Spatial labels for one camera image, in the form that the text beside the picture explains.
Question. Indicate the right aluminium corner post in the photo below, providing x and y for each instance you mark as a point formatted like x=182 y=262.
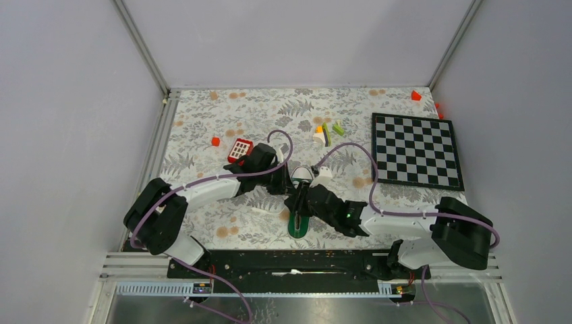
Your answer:
x=460 y=32

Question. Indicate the lime green block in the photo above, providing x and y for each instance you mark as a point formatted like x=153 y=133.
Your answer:
x=338 y=129

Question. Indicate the red block far corner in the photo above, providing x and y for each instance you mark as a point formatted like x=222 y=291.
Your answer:
x=415 y=96

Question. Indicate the left aluminium corner post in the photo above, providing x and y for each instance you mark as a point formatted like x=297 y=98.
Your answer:
x=141 y=46

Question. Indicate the black white checkerboard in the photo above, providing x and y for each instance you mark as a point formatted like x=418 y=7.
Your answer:
x=415 y=151

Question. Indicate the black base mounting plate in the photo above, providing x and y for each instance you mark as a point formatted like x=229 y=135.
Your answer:
x=364 y=264

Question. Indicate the aluminium corner post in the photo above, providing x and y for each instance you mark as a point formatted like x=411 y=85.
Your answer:
x=141 y=46
x=460 y=32

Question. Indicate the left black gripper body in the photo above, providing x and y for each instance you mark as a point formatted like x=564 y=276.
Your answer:
x=276 y=183

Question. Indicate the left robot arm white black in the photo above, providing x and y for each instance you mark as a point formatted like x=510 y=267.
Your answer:
x=155 y=218

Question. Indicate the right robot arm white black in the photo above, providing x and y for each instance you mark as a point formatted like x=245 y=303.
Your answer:
x=450 y=231

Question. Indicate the aluminium frame rail front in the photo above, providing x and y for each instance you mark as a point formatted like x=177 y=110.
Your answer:
x=139 y=274

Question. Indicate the red block at wall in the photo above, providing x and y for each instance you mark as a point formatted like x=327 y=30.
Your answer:
x=439 y=112

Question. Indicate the green white sneaker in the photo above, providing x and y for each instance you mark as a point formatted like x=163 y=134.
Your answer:
x=299 y=216

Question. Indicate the white shoelace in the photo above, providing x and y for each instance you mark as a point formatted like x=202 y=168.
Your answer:
x=263 y=202

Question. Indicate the floral patterned table mat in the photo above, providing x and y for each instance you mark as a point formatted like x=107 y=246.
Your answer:
x=276 y=116

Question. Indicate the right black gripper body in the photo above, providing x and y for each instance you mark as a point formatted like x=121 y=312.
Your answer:
x=301 y=206

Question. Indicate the red white brick block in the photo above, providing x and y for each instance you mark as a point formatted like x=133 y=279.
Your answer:
x=240 y=148

